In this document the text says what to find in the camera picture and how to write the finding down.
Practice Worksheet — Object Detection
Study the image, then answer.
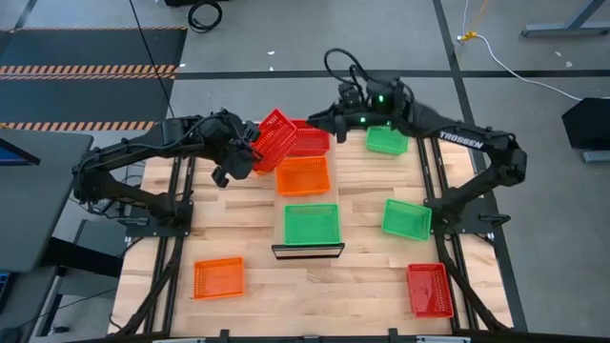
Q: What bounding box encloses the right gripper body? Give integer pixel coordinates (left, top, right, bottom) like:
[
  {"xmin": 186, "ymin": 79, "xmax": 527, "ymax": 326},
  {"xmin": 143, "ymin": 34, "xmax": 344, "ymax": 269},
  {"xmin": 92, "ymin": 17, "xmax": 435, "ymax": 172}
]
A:
[{"xmin": 333, "ymin": 107, "xmax": 397, "ymax": 131}]

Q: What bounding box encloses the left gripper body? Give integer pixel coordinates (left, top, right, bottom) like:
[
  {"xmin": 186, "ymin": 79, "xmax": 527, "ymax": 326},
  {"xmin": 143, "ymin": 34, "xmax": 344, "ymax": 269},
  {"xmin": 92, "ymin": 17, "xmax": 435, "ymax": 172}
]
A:
[{"xmin": 216, "ymin": 113, "xmax": 261, "ymax": 180}]

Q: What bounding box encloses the red plastic basket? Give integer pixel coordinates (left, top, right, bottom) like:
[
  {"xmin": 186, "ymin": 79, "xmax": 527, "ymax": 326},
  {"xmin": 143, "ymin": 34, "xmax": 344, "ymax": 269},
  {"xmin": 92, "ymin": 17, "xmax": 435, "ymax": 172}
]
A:
[
  {"xmin": 406, "ymin": 262, "xmax": 456, "ymax": 319},
  {"xmin": 290, "ymin": 118, "xmax": 332, "ymax": 158},
  {"xmin": 250, "ymin": 108, "xmax": 300, "ymax": 173}
]

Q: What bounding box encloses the green plastic basket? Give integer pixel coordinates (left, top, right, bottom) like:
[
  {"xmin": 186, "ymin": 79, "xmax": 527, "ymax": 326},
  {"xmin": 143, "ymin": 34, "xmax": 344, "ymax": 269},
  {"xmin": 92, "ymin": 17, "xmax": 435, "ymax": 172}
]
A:
[
  {"xmin": 365, "ymin": 124, "xmax": 410, "ymax": 156},
  {"xmin": 380, "ymin": 198, "xmax": 434, "ymax": 242},
  {"xmin": 283, "ymin": 203, "xmax": 343, "ymax": 247}
]

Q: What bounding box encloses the orange plastic basket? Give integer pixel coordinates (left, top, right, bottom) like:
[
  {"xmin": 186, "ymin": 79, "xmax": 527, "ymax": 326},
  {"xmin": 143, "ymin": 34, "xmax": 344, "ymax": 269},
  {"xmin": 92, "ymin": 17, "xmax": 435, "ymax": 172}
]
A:
[
  {"xmin": 274, "ymin": 155, "xmax": 332, "ymax": 197},
  {"xmin": 193, "ymin": 256, "xmax": 246, "ymax": 301}
]

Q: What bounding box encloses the dark hazard-striped floor mat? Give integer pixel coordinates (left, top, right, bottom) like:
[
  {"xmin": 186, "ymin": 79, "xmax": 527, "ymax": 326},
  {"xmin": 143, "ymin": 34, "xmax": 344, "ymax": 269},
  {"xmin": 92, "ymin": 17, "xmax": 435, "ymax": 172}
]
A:
[{"xmin": 0, "ymin": 26, "xmax": 189, "ymax": 131}]

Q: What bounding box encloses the grey desk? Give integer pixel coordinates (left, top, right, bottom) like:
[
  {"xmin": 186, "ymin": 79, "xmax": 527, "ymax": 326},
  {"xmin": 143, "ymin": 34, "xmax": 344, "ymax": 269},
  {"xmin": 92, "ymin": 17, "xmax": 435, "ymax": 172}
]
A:
[{"xmin": 0, "ymin": 129, "xmax": 95, "ymax": 273}]

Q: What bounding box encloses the grey metal table leg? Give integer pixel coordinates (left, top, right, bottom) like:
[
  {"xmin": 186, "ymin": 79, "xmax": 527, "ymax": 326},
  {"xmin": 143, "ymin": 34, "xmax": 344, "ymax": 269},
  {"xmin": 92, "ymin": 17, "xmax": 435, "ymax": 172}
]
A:
[{"xmin": 520, "ymin": 0, "xmax": 610, "ymax": 39}]

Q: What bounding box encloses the screen with blue display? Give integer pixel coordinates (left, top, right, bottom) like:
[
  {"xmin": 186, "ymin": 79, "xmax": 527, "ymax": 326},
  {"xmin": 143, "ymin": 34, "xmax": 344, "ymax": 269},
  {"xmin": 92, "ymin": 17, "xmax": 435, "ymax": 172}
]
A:
[{"xmin": 0, "ymin": 137, "xmax": 42, "ymax": 167}]

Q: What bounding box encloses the black box-shaped object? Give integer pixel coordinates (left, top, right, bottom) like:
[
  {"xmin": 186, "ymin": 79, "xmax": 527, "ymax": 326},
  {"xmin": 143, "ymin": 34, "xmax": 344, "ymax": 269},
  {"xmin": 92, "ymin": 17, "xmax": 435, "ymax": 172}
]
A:
[{"xmin": 560, "ymin": 97, "xmax": 610, "ymax": 151}]

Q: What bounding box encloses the grey metal foot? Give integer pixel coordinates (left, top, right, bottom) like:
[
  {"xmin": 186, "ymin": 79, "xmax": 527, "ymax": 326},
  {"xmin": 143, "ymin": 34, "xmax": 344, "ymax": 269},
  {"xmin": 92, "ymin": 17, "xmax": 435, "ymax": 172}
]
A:
[{"xmin": 581, "ymin": 150, "xmax": 610, "ymax": 165}]

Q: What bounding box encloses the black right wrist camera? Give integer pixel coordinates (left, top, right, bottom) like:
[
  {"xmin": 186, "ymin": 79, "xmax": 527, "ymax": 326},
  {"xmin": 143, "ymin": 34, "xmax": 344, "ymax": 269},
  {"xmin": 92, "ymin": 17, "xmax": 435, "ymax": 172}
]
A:
[{"xmin": 336, "ymin": 81, "xmax": 363, "ymax": 109}]

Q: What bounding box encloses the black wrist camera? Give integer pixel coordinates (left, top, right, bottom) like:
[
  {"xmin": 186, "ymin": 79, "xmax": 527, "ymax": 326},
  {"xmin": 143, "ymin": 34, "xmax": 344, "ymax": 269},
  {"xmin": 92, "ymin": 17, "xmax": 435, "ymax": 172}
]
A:
[
  {"xmin": 336, "ymin": 81, "xmax": 363, "ymax": 109},
  {"xmin": 211, "ymin": 165, "xmax": 231, "ymax": 189}
]

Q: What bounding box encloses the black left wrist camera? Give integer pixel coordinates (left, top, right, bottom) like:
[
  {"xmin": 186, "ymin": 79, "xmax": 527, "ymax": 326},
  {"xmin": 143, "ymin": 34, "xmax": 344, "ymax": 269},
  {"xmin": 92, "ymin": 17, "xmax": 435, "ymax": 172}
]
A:
[{"xmin": 211, "ymin": 165, "xmax": 231, "ymax": 189}]

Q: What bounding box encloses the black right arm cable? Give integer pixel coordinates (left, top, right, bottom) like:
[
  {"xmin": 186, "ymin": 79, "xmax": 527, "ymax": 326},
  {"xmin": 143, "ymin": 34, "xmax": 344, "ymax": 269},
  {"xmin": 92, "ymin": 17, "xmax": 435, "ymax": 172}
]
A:
[{"xmin": 323, "ymin": 47, "xmax": 371, "ymax": 90}]

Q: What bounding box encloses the raised shelf with black frame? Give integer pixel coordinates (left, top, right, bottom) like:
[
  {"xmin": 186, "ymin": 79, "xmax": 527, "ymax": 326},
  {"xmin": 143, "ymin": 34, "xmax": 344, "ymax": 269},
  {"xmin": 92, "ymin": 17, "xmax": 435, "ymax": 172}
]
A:
[{"xmin": 270, "ymin": 124, "xmax": 346, "ymax": 261}]

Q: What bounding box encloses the thin black floor cable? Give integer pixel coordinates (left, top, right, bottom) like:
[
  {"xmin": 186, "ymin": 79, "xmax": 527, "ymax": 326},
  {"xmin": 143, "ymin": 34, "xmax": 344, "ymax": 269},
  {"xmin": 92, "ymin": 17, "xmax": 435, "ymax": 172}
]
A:
[{"xmin": 128, "ymin": 0, "xmax": 176, "ymax": 120}]

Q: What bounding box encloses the coiled black cable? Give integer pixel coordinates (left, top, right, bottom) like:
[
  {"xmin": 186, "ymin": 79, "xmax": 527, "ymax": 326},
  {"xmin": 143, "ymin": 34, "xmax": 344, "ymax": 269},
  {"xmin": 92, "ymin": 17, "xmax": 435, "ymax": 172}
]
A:
[{"xmin": 187, "ymin": 0, "xmax": 224, "ymax": 34}]

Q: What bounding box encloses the yellow cord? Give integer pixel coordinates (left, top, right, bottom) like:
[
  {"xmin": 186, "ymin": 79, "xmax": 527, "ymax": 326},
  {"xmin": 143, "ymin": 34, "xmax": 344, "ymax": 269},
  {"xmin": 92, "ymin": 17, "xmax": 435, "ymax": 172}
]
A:
[{"xmin": 469, "ymin": 0, "xmax": 490, "ymax": 34}]

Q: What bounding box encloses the white floor cable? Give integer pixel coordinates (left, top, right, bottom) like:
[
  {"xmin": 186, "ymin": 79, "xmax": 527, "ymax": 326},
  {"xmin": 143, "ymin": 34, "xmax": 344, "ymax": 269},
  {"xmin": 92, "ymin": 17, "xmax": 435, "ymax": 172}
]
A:
[{"xmin": 474, "ymin": 32, "xmax": 585, "ymax": 102}]

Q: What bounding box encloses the black aluminium table frame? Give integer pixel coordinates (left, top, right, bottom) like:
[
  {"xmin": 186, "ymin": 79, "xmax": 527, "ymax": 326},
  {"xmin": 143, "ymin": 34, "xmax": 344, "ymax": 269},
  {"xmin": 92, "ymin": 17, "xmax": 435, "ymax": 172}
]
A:
[{"xmin": 108, "ymin": 121, "xmax": 528, "ymax": 343}]

